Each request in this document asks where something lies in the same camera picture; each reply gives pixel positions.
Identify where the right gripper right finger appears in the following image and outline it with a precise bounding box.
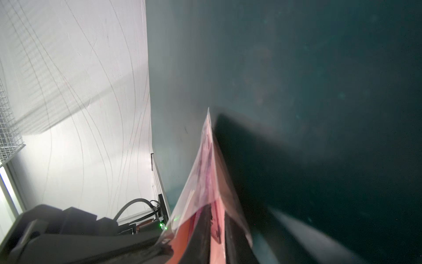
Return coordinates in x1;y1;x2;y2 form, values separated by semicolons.
224;212;259;264

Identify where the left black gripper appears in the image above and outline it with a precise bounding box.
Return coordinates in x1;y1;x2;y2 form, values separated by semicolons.
1;205;173;264

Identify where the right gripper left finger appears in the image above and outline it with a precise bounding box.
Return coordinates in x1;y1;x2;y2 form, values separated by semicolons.
179;205;212;264

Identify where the white wire basket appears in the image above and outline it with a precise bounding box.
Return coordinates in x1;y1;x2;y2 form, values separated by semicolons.
1;82;25;167

